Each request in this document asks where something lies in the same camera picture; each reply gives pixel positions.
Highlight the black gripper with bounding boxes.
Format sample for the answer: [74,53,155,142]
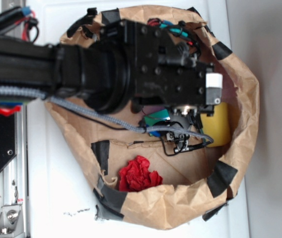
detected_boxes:
[100,20,214,113]

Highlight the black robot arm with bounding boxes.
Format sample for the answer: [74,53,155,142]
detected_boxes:
[0,20,222,114]

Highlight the white grey sensor block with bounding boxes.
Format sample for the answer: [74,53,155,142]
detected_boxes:
[206,72,223,105]

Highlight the green rectangular block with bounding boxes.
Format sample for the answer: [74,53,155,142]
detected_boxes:
[143,109,170,127]

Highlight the yellow green sponge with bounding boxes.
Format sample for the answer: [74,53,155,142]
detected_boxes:
[201,102,231,148]

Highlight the brown paper bag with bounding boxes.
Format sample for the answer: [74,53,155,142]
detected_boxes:
[46,5,260,230]

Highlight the red crumpled paper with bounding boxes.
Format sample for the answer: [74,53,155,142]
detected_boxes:
[119,155,163,192]

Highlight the red blue wire bundle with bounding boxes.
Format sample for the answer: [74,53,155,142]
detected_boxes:
[0,5,40,45]

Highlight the grey braided cable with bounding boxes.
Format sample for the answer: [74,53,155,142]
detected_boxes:
[0,84,214,145]

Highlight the aluminium frame rail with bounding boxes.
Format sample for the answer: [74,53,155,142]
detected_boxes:
[0,0,30,237]

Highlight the metal corner bracket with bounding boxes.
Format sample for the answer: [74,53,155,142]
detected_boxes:
[0,205,24,238]

